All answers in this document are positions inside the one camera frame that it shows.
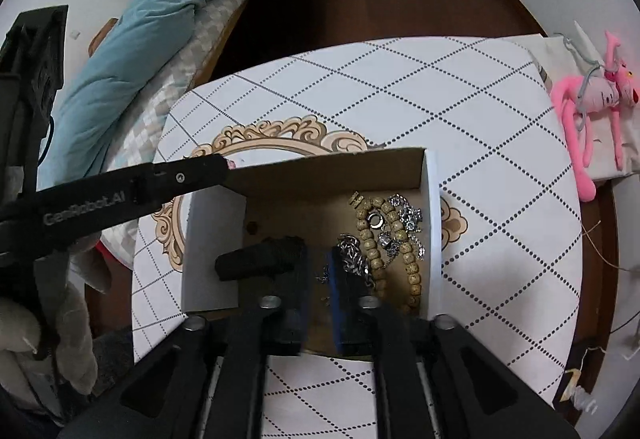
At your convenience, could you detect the thick silver chain bracelet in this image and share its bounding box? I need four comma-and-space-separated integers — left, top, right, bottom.
314, 232, 381, 293

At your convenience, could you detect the wooden bead bracelet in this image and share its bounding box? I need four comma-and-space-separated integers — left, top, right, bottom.
348, 190, 424, 315

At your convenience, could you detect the sparkly crystal bracelet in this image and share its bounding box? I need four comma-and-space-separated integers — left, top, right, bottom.
366, 192, 428, 263

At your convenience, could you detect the brown wooden headboard piece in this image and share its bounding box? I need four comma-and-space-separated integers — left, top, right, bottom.
88, 18, 118, 57

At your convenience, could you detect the white cardboard box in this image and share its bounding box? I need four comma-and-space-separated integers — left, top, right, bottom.
180, 146, 444, 355

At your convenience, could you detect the teal duvet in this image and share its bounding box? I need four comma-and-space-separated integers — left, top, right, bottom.
37, 0, 212, 190

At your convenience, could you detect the white patterned tablecloth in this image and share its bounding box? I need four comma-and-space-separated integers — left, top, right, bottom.
130, 35, 584, 439

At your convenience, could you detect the checkered bed sheet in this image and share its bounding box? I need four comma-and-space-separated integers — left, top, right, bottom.
98, 0, 252, 270

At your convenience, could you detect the pink panther plush toy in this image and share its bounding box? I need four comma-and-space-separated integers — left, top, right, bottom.
550, 32, 639, 202

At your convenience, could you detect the white cloth bag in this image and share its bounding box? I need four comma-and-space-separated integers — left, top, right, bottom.
510, 25, 639, 187

